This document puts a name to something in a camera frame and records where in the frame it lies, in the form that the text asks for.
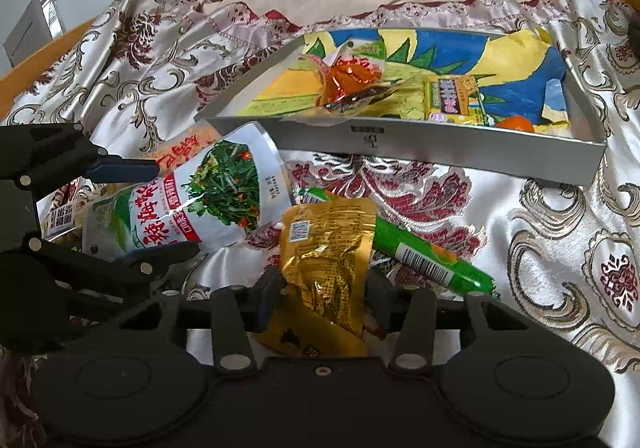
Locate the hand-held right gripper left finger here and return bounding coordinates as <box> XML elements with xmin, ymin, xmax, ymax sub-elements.
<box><xmin>106</xmin><ymin>268</ymin><xmax>289</xmax><ymax>377</ymax></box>

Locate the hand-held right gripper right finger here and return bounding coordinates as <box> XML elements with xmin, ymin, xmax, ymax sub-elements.
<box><xmin>366</xmin><ymin>273</ymin><xmax>532</xmax><ymax>377</ymax></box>

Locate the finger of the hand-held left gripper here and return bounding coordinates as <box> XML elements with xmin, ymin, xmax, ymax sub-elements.
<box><xmin>0</xmin><ymin>122</ymin><xmax>162</xmax><ymax>189</ymax></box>
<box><xmin>22</xmin><ymin>235</ymin><xmax>202</xmax><ymax>289</ymax></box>

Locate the gold foil snack packet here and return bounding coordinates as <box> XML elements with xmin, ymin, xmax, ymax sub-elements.
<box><xmin>250</xmin><ymin>198</ymin><xmax>379</xmax><ymax>360</ymax></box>

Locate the orange speckled snack packet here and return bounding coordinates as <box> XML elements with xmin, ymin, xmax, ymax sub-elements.
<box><xmin>141</xmin><ymin>127</ymin><xmax>222</xmax><ymax>175</ymax></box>

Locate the green sausage stick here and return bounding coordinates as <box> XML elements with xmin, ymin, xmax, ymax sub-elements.
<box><xmin>295</xmin><ymin>188</ymin><xmax>497</xmax><ymax>295</ymax></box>

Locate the green white seaweed packet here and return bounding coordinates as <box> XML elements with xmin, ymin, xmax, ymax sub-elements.
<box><xmin>82</xmin><ymin>122</ymin><xmax>297</xmax><ymax>262</ymax></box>

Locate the white packet with barcode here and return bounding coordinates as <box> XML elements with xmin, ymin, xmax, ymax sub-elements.
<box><xmin>37</xmin><ymin>178</ymin><xmax>117</xmax><ymax>239</ymax></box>

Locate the grey shallow box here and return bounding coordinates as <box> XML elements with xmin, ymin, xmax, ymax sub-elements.
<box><xmin>194</xmin><ymin>25</ymin><xmax>609</xmax><ymax>187</ymax></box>

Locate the yellow packet purple label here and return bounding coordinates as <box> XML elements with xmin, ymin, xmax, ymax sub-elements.
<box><xmin>425</xmin><ymin>75</ymin><xmax>494</xmax><ymax>127</ymax></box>

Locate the orange transparent snack packet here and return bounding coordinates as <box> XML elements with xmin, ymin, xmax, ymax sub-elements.
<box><xmin>300</xmin><ymin>52</ymin><xmax>402</xmax><ymax>115</ymax></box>

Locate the orange mandarin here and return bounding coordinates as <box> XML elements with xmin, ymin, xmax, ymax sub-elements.
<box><xmin>495</xmin><ymin>115</ymin><xmax>537</xmax><ymax>132</ymax></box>

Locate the patterned satin bedspread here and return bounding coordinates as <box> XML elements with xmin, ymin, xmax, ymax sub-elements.
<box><xmin>0</xmin><ymin>0</ymin><xmax>640</xmax><ymax>448</ymax></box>

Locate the colourful drawing box liner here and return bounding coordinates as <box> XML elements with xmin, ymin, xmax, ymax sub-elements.
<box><xmin>250</xmin><ymin>28</ymin><xmax>573</xmax><ymax>139</ymax></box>

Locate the grey metal wall panel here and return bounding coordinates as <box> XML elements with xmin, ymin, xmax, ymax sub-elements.
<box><xmin>2</xmin><ymin>0</ymin><xmax>67</xmax><ymax>69</ymax></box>

